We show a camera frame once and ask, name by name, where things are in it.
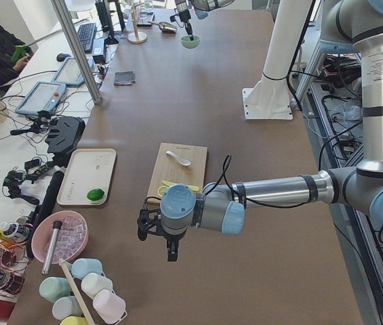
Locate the wooden cutting board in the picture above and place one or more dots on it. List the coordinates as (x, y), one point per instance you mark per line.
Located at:
(166, 167)

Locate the metal scoop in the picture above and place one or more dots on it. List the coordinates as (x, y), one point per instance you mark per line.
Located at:
(165, 27)

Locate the pastel white cup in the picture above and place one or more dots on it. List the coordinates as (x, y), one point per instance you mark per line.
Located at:
(93, 283)

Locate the white pedestal column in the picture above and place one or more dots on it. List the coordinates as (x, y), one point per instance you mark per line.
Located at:
(269, 98)

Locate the pastel blue cup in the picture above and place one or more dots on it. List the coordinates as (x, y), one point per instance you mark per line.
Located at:
(84, 266)

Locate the metal muddler tube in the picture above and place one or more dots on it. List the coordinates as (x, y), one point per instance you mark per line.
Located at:
(51, 248)

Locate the pastel green cup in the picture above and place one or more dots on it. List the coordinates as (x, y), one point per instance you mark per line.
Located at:
(54, 288)

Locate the light green bowl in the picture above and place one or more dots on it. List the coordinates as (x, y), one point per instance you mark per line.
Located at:
(190, 42)

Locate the black keyboard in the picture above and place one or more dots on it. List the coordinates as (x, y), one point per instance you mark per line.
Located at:
(86, 35)

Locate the wooden mug tree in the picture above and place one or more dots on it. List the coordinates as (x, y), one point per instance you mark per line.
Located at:
(136, 37)

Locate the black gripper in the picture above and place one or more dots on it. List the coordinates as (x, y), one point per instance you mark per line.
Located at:
(171, 241)
(183, 15)

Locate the pink bowl with ice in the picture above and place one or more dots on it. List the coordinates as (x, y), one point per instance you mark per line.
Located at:
(72, 236)

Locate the blue teach pendant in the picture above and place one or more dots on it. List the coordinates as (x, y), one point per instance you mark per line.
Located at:
(43, 96)
(69, 73)

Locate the green lime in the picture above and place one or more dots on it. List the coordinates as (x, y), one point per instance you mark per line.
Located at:
(95, 194)

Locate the cream rabbit tray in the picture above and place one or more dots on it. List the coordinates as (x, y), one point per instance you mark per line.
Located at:
(88, 168)

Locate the white ceramic spoon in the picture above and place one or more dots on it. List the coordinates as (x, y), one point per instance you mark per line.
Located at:
(182, 161)

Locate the pastel pink cup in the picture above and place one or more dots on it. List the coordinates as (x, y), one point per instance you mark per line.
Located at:
(110, 307)

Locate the grey folded cloth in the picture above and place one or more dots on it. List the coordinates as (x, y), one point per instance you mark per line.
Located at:
(124, 78)

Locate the lemon slice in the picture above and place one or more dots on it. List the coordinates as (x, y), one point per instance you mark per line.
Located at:
(161, 190)

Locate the aluminium frame post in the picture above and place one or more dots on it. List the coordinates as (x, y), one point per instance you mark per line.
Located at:
(70, 33)

